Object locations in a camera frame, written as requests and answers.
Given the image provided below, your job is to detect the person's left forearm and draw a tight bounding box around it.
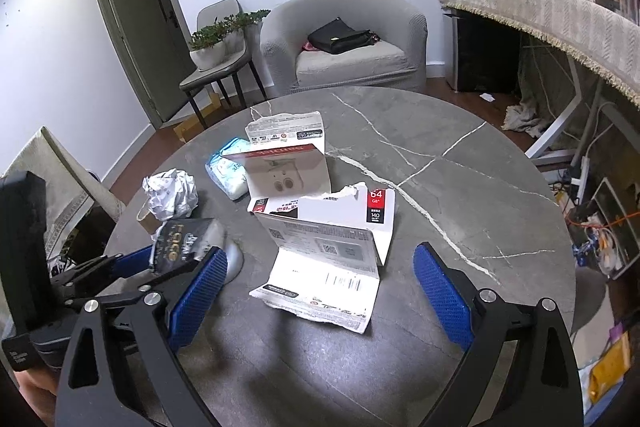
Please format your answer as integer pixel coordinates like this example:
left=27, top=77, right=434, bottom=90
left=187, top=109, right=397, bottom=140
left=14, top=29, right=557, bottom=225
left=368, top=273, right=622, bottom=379
left=15, top=364, right=63, bottom=425

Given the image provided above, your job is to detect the yellow bag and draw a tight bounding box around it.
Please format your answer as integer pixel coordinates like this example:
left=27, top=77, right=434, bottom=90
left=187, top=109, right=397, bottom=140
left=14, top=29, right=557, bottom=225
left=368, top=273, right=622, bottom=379
left=587, top=337, right=631, bottom=403

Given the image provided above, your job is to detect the grey armchair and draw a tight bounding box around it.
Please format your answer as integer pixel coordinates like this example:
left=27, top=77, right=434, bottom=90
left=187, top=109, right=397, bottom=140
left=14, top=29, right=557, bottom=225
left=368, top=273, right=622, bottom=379
left=260, top=0, right=429, bottom=95

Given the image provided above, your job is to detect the black snack packet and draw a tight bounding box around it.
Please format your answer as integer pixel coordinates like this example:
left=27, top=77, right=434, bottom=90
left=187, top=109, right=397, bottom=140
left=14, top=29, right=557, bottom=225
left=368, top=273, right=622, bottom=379
left=151, top=218, right=226, bottom=275

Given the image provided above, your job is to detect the grey door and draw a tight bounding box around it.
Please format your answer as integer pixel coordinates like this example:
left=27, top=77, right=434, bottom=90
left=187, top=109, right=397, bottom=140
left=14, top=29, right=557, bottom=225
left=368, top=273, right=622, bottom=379
left=89, top=0, right=196, bottom=130

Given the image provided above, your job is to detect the white paper ball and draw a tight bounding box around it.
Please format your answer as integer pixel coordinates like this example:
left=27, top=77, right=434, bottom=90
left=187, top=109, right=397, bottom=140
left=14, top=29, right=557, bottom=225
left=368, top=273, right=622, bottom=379
left=142, top=168, right=198, bottom=222

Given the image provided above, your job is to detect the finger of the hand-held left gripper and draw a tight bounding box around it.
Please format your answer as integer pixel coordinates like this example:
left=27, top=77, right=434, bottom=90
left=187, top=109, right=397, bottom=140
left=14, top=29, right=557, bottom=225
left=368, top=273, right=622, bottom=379
left=50, top=246, right=155, bottom=295
left=70, top=259, right=206, bottom=308

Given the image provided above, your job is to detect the grey dining chair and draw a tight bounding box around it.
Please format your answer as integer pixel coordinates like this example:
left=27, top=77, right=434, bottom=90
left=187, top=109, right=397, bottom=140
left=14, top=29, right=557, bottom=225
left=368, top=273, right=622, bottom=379
left=179, top=0, right=268, bottom=130

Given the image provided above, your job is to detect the torn card packaging with barcode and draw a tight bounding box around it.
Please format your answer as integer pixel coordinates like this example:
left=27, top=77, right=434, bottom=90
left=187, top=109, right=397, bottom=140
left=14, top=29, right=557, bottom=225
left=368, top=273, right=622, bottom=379
left=248, top=182, right=397, bottom=337

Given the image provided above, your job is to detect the beige patterned tablecloth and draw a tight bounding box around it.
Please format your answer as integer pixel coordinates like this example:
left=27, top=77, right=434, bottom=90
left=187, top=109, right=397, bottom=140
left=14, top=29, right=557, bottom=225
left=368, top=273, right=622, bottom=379
left=0, top=126, right=126, bottom=258

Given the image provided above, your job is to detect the white desk frame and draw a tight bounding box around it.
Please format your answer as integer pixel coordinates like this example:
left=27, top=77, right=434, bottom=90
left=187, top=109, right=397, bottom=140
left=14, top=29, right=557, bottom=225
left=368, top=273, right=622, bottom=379
left=525, top=52, right=616, bottom=168

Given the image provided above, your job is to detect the grey crumpled cloth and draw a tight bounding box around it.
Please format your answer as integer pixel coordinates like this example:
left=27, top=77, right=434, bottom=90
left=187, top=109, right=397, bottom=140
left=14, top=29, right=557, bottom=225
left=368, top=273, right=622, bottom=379
left=501, top=102, right=557, bottom=138

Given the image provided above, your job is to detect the black handbag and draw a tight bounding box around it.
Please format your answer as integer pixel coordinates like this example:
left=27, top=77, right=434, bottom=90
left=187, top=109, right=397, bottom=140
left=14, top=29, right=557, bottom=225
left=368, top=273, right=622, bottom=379
left=306, top=17, right=381, bottom=55

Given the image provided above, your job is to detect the brown cardboard scrap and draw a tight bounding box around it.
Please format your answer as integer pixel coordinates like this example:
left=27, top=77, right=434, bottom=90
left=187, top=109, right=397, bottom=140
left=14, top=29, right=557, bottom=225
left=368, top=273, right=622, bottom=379
left=136, top=202, right=166, bottom=235

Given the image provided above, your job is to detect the blue white tissue pack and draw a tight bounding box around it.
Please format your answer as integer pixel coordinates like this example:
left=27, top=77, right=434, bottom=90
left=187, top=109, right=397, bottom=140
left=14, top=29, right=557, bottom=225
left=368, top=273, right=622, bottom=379
left=205, top=137, right=251, bottom=200

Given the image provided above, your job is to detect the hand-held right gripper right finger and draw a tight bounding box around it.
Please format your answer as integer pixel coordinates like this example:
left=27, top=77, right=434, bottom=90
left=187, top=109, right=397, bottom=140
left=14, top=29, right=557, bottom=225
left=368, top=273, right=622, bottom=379
left=413, top=243, right=585, bottom=427

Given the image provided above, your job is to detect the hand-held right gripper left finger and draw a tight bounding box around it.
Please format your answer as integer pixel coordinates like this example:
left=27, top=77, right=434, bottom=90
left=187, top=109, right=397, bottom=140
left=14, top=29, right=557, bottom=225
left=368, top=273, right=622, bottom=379
left=54, top=247, right=228, bottom=427

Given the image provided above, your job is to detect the flat cardboard box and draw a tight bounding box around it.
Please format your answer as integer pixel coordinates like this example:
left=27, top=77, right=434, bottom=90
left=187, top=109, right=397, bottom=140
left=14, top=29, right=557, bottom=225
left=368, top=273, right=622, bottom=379
left=172, top=92, right=223, bottom=142

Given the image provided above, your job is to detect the potted green plant white pot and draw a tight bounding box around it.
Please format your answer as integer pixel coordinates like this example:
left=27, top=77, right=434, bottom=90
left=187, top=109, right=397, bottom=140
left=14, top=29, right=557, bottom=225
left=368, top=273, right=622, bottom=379
left=189, top=23, right=229, bottom=70
left=222, top=9, right=271, bottom=54

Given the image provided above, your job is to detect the beige fringed desk cloth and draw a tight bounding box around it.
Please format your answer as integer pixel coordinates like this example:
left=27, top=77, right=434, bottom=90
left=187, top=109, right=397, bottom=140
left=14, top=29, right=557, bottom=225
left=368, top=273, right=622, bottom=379
left=436, top=0, right=640, bottom=105

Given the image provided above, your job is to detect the torn card packaging with blister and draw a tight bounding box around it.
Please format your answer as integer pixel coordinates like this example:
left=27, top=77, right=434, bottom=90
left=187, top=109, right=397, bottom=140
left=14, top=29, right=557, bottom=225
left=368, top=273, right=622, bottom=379
left=222, top=111, right=332, bottom=200

